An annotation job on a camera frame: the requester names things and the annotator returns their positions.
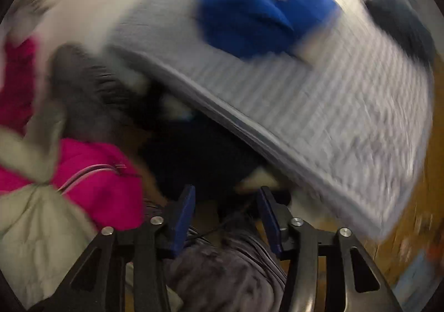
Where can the beige and blue jacket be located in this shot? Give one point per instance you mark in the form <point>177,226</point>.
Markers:
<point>242,20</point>

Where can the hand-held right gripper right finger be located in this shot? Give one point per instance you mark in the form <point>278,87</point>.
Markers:
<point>269,221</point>

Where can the grey striped fuzzy cloth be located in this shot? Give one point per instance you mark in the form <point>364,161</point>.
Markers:
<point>222,273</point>

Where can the dark grey cloth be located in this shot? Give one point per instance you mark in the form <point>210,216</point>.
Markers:
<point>83,100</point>

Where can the bed with striped blue sheet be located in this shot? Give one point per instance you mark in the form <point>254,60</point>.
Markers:
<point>347,117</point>

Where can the navy fleece jacket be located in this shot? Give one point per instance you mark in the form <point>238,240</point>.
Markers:
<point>399,20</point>

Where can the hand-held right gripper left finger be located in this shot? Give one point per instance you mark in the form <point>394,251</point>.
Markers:
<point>184,218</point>

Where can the pink jacket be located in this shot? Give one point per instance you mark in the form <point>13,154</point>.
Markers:
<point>104,187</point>

